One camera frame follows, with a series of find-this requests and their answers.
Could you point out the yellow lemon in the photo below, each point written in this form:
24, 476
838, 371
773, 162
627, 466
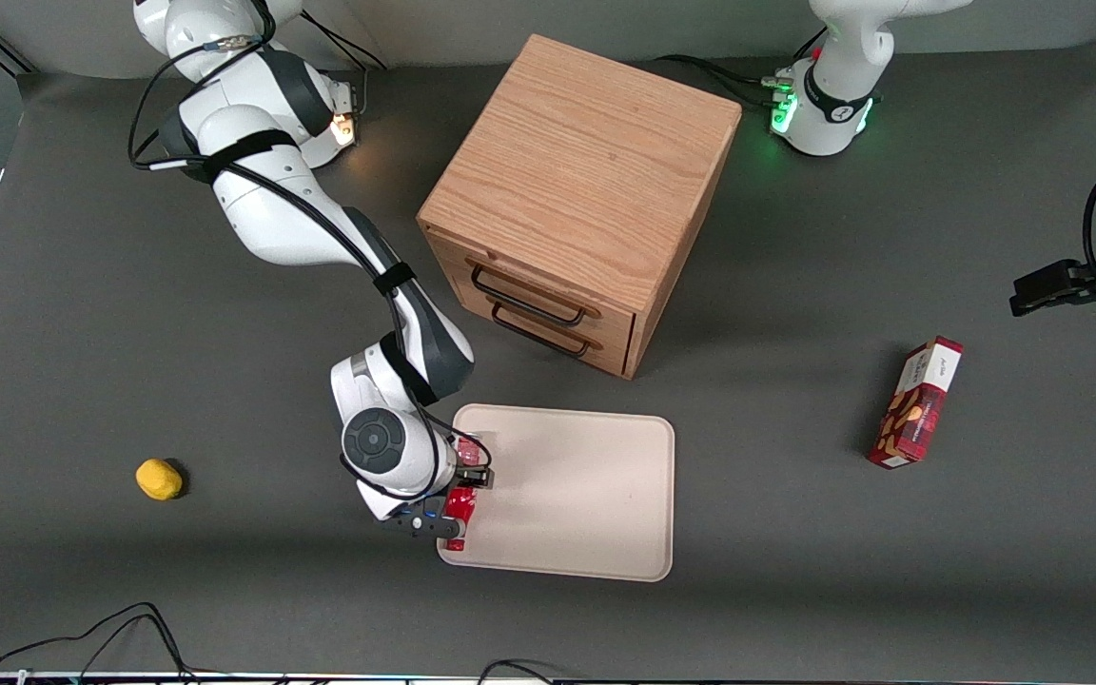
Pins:
159, 479

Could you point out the wooden drawer front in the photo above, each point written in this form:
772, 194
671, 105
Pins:
557, 335
534, 285

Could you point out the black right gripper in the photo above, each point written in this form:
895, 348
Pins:
468, 460

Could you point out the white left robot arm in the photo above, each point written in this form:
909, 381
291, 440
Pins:
843, 57

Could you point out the red cookie box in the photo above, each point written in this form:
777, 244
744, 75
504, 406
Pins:
919, 404

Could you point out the beige rectangular tray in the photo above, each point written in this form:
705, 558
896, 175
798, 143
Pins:
577, 495

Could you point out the wooden drawer cabinet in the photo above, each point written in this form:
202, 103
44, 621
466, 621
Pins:
586, 171

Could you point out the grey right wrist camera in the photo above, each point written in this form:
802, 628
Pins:
422, 523

